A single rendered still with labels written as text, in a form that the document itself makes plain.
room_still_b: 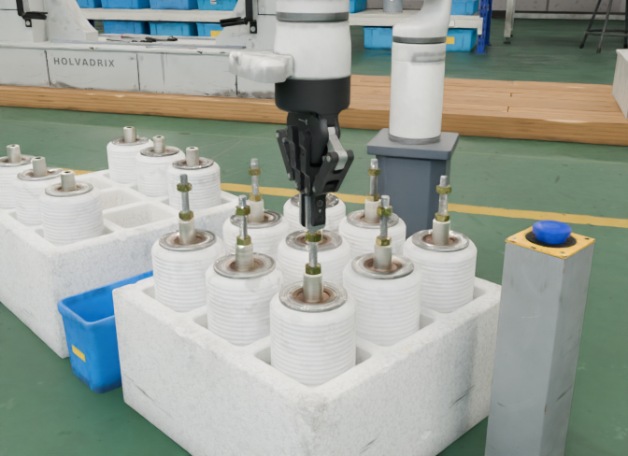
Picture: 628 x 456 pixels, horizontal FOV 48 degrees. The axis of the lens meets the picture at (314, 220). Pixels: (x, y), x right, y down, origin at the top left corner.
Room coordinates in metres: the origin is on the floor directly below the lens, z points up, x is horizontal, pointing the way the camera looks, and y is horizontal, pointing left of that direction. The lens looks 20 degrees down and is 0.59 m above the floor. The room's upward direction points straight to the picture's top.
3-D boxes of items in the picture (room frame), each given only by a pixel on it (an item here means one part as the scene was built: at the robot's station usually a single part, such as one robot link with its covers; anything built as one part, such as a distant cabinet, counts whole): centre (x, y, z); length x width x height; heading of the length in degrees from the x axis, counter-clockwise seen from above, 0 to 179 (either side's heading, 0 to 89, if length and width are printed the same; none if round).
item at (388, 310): (0.78, -0.08, 0.16); 0.10 x 0.10 x 0.18
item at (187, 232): (0.87, 0.17, 0.26); 0.02 x 0.02 x 0.03
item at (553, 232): (0.71, -0.26, 0.32); 0.04 x 0.04 x 0.02
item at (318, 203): (0.68, -0.01, 0.37); 0.03 x 0.01 x 0.05; 28
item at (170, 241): (0.87, 0.17, 0.25); 0.08 x 0.08 x 0.01
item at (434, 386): (0.87, 0.00, 0.09); 0.39 x 0.39 x 0.18; 45
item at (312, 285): (0.70, 0.00, 0.26); 0.02 x 0.02 x 0.03
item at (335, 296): (0.70, 0.00, 0.25); 0.08 x 0.08 x 0.01
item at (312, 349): (0.70, 0.00, 0.16); 0.10 x 0.10 x 0.18
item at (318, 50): (0.69, 0.02, 0.52); 0.11 x 0.09 x 0.06; 118
